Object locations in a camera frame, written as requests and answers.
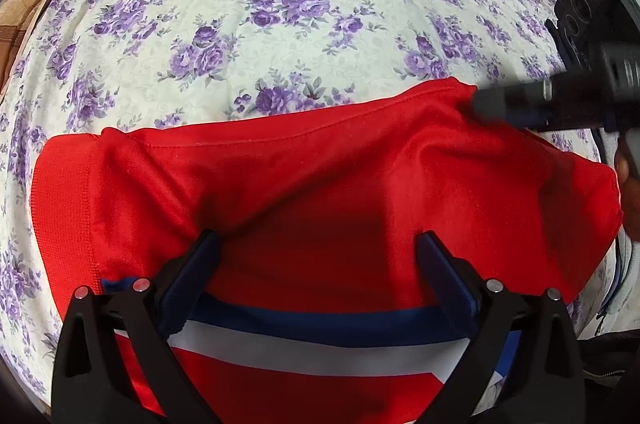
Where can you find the black zipped jacket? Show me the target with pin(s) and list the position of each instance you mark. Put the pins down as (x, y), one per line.
(610, 369)

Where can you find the red striped shirt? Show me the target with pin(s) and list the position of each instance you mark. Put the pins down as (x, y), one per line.
(320, 189)

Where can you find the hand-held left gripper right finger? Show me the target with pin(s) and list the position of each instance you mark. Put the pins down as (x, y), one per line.
(452, 289)

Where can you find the person's right hand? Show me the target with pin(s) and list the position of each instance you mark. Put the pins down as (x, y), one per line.
(629, 184)

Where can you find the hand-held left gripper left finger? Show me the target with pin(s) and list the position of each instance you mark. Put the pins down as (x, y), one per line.
(187, 289)

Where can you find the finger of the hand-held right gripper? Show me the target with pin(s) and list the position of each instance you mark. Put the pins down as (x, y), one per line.
(510, 103)

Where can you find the purple floral bedsheet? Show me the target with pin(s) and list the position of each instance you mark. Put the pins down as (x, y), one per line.
(280, 28)

